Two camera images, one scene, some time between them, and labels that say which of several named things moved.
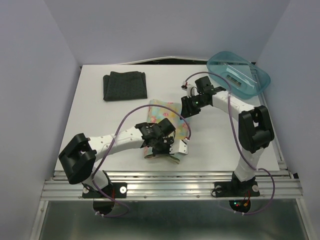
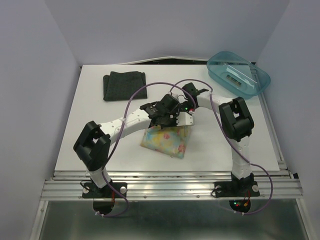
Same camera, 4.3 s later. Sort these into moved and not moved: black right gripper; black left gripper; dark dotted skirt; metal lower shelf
Moved: black left gripper
Not moved: dark dotted skirt; metal lower shelf; black right gripper
